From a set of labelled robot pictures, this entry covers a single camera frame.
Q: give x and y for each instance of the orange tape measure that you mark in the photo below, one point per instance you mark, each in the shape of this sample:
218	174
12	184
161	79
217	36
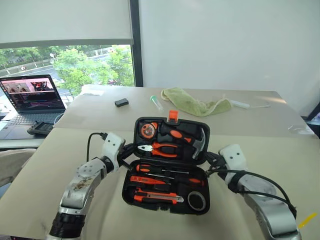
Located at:
147	130

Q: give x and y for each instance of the small black box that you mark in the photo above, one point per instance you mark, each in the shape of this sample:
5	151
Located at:
121	102

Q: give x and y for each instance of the white roller blind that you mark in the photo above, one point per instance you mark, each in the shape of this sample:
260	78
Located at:
65	20

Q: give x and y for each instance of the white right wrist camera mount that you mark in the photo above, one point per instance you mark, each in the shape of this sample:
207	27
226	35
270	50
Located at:
233	157

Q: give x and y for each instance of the open laptop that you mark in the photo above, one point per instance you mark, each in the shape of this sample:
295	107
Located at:
32	97

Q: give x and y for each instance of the yellow tape strip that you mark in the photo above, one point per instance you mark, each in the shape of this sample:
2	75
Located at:
307	220

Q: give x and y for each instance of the beige cloth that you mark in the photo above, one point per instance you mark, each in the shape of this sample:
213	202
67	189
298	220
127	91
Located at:
15	165

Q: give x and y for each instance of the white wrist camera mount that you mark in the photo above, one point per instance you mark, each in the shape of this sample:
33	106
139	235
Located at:
233	157
112	147

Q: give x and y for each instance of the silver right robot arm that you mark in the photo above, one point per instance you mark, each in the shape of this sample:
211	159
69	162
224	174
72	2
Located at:
270	207

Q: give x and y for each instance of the orange tester pen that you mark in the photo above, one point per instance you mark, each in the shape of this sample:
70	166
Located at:
147	180

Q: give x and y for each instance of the black electrical tape roll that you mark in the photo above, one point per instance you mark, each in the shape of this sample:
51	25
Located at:
190	200

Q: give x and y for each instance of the black handheld controller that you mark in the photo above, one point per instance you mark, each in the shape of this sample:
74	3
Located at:
41	128

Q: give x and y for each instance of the black window frame post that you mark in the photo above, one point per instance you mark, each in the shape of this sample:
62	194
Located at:
136	42

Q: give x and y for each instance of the long thin-shaft screwdriver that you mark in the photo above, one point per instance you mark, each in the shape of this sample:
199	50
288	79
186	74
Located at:
193	181

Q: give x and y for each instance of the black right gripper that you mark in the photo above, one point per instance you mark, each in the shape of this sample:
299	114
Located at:
217	163

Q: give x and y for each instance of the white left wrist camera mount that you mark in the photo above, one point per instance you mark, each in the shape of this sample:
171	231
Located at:
112	147

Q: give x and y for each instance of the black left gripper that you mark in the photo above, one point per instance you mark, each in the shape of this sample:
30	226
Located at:
124	156

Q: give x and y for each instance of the white pen-like object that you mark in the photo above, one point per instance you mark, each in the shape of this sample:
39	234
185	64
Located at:
240	104

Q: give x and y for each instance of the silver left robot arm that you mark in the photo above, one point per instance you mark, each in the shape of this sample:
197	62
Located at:
80	185

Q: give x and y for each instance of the orange utility knife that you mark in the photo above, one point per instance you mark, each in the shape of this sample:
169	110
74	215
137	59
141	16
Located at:
155	197

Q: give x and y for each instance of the black plastic tool case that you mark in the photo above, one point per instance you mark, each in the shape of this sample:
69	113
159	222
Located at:
155	208

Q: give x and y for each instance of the green towel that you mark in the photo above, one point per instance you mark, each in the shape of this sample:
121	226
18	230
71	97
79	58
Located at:
187	102

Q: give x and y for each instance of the clear tube green cap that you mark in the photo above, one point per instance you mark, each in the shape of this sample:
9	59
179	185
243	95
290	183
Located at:
156	103

